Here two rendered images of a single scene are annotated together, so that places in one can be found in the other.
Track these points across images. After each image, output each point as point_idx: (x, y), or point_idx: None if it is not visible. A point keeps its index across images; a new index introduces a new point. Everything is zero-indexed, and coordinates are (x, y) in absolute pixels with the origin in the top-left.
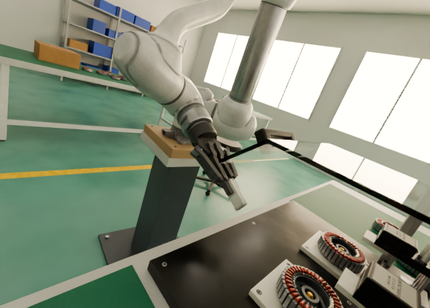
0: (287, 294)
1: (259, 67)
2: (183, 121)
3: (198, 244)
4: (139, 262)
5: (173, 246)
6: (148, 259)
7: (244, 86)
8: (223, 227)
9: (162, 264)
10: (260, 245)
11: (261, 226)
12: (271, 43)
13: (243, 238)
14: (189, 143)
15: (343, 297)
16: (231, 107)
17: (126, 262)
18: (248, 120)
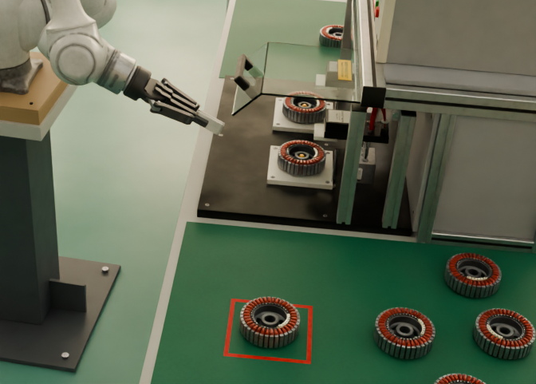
0: (290, 164)
1: None
2: (114, 82)
3: (207, 180)
4: (187, 218)
5: (190, 196)
6: (189, 212)
7: None
8: (200, 158)
9: (206, 205)
10: (244, 149)
11: (230, 133)
12: None
13: (228, 154)
14: (29, 81)
15: (321, 143)
16: None
17: (181, 223)
18: None
